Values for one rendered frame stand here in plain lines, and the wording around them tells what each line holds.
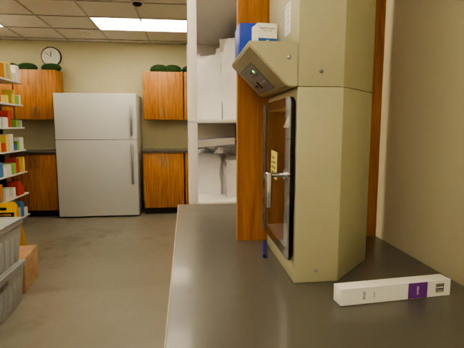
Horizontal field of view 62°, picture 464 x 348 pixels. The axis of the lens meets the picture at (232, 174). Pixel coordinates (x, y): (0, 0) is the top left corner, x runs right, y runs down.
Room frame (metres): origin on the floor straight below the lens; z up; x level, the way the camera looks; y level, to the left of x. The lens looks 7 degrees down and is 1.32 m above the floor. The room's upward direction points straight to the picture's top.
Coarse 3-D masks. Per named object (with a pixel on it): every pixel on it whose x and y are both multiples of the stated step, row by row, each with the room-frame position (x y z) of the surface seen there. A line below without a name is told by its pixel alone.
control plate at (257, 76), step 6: (246, 66) 1.05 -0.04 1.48; (252, 66) 1.01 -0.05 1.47; (240, 72) 1.17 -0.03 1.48; (246, 72) 1.10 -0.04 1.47; (252, 72) 1.05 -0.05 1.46; (258, 72) 1.00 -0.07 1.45; (246, 78) 1.16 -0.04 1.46; (252, 78) 1.10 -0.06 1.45; (258, 78) 1.05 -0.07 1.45; (264, 78) 1.00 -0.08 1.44; (252, 84) 1.16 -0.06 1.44; (264, 84) 1.05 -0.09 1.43; (270, 84) 1.00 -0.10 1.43; (258, 90) 1.16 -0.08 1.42; (264, 90) 1.10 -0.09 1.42
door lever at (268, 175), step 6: (264, 174) 0.94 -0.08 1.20; (270, 174) 0.94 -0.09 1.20; (276, 174) 0.95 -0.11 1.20; (282, 174) 0.95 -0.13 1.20; (270, 180) 0.94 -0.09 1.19; (270, 186) 0.94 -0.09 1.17; (270, 192) 0.94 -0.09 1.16; (270, 198) 0.94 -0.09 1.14; (264, 204) 0.95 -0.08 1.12; (270, 204) 0.94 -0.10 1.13
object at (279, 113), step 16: (272, 112) 1.11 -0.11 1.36; (288, 112) 0.93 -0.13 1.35; (272, 128) 1.11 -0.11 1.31; (288, 128) 0.93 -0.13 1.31; (272, 144) 1.10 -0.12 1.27; (288, 144) 0.93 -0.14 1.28; (288, 160) 0.93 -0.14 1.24; (288, 176) 0.92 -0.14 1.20; (272, 192) 1.10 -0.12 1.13; (288, 192) 0.92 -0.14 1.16; (272, 208) 1.09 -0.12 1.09; (288, 208) 0.92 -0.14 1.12; (272, 224) 1.09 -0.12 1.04; (288, 224) 0.92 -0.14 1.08; (272, 240) 1.09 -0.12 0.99; (288, 240) 0.91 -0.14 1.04; (288, 256) 0.91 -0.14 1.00
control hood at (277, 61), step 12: (252, 48) 0.89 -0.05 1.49; (264, 48) 0.89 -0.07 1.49; (276, 48) 0.90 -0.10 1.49; (288, 48) 0.90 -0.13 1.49; (240, 60) 1.06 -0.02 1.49; (252, 60) 0.96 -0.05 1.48; (264, 60) 0.89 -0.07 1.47; (276, 60) 0.90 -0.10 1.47; (288, 60) 0.90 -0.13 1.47; (264, 72) 0.96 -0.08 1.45; (276, 72) 0.90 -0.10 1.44; (288, 72) 0.90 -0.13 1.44; (276, 84) 0.96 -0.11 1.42; (288, 84) 0.90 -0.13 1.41; (264, 96) 1.18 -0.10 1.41
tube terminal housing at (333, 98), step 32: (288, 0) 1.00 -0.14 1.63; (320, 0) 0.91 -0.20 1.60; (352, 0) 0.94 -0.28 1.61; (320, 32) 0.91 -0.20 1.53; (352, 32) 0.95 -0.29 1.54; (320, 64) 0.91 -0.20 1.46; (352, 64) 0.95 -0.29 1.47; (288, 96) 0.99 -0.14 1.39; (320, 96) 0.91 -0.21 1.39; (352, 96) 0.96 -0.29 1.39; (320, 128) 0.91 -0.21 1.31; (352, 128) 0.97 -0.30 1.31; (320, 160) 0.91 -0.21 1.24; (352, 160) 0.97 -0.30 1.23; (320, 192) 0.91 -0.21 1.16; (352, 192) 0.98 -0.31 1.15; (320, 224) 0.91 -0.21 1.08; (352, 224) 0.98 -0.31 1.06; (320, 256) 0.91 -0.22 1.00; (352, 256) 0.99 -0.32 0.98
